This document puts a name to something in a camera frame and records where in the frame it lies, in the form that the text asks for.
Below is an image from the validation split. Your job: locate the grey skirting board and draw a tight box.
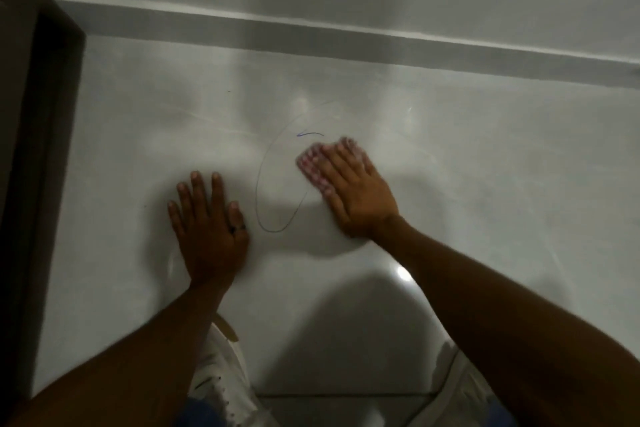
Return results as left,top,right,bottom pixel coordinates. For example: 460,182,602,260
52,0,640,90

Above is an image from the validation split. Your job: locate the person's right forearm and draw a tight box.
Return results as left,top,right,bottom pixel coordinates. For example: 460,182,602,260
374,214,640,427

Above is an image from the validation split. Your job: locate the red checkered cleaning cloth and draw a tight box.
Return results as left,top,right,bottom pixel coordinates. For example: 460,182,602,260
296,137,364,197

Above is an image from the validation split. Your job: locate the person's left forearm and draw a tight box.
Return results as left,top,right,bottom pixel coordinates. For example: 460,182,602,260
0,283,235,427

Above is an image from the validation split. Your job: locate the dark brown door frame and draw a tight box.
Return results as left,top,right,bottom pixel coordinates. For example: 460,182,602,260
0,0,87,415

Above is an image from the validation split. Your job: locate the person's left hand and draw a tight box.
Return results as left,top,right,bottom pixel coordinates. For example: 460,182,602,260
167,170,250,288

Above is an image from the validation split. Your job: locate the person's right hand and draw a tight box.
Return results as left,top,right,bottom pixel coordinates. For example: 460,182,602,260
315,138,402,241

